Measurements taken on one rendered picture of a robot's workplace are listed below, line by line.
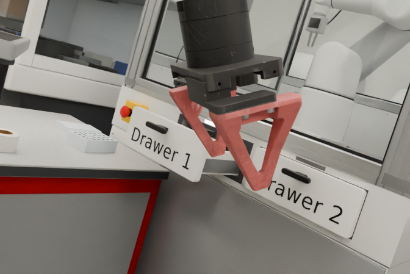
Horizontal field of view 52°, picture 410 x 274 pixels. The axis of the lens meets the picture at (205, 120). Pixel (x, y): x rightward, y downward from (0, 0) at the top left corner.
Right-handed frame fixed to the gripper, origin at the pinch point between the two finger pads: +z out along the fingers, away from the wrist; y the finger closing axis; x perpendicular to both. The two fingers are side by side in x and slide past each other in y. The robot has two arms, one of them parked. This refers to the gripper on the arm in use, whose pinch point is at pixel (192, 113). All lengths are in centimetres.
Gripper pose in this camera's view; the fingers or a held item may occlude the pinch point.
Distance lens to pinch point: 114.9
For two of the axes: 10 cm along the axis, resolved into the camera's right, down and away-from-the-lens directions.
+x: -7.0, -2.4, 6.7
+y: 7.1, -1.2, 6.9
